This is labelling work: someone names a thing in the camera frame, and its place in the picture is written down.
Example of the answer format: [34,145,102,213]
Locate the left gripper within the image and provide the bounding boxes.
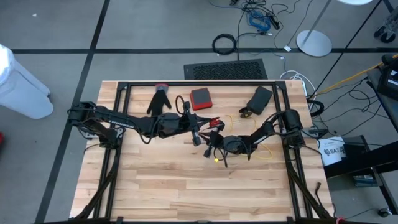
[183,101,220,147]

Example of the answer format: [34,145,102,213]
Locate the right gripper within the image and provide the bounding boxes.
[198,123,226,158]

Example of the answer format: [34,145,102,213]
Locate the yellow wire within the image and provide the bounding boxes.
[225,114,274,160]

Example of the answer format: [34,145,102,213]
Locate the red box black lid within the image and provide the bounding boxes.
[189,87,214,111]

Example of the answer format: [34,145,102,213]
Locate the black glove red cuff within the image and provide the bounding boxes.
[146,83,172,116]

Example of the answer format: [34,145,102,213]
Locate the black floor vent grille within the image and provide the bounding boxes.
[183,58,269,80]

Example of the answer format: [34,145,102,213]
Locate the black zip pouch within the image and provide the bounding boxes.
[246,86,274,116]

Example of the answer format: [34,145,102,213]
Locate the grey round floor stand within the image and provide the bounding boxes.
[295,0,333,58]

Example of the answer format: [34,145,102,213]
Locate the black low shelf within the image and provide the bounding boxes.
[323,135,398,215]

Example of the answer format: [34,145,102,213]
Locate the blue box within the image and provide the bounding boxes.
[352,174,379,187]

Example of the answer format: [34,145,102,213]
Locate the black equipment cart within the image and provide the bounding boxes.
[366,53,398,102]

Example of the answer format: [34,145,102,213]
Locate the white cylindrical container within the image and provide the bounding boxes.
[0,43,55,121]

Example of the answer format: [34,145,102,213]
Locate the white disc black pole stand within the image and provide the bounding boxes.
[336,0,374,6]

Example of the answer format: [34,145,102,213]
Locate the black caster wheel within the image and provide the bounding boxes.
[377,207,394,218]

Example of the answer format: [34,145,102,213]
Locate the grey wheeled cart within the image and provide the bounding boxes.
[374,0,398,44]

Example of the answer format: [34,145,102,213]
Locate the black metal table frame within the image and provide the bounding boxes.
[68,80,335,224]

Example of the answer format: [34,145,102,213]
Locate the coiled black cable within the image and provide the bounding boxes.
[211,33,239,56]

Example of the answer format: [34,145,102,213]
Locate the white cable bundle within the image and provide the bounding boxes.
[279,70,317,98]

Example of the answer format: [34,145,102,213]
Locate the coiled blue cable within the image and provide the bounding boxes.
[248,11,272,33]

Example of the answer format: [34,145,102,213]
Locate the brown strap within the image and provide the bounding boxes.
[313,181,324,206]

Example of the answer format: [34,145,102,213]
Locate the tangled black floor cables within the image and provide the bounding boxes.
[207,0,313,47]

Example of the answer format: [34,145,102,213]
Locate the yellow extension cord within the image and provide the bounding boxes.
[314,53,398,96]

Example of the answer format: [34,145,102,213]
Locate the thin black hanging cable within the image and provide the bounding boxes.
[309,0,384,96]

